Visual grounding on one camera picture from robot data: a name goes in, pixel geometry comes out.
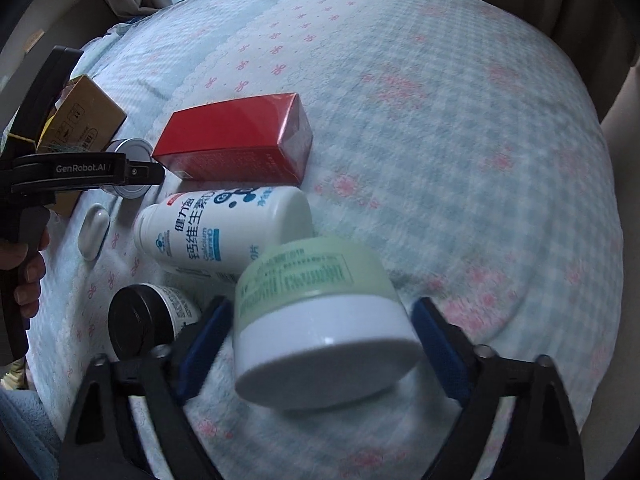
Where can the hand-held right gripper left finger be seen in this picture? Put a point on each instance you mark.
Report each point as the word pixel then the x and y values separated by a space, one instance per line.
pixel 202 340

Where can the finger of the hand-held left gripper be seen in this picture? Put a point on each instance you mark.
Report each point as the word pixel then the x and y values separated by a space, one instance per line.
pixel 145 174

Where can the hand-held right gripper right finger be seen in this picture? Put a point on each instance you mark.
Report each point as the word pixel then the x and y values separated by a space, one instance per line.
pixel 442 340

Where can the green jar with white lid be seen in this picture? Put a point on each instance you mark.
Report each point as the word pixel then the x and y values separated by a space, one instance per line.
pixel 320 320

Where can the person's left hand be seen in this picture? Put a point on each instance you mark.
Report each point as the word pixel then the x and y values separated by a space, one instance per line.
pixel 27 270

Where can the small silver tin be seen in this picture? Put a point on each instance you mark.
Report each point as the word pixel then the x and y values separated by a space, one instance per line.
pixel 131 165

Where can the black lidded jar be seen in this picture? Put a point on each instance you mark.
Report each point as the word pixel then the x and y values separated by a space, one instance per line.
pixel 145 317

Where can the brown cardboard box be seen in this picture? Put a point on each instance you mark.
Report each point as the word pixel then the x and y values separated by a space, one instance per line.
pixel 80 125

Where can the white earbuds case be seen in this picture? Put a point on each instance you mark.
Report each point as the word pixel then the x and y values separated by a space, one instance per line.
pixel 93 234

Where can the white supplement bottle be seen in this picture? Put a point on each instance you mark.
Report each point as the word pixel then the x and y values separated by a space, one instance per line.
pixel 225 232

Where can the red box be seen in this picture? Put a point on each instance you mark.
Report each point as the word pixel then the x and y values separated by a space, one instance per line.
pixel 240 140

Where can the checkered floral blanket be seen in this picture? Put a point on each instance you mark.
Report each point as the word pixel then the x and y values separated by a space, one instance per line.
pixel 375 160

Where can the brown curtain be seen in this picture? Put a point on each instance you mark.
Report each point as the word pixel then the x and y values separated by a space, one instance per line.
pixel 540 5

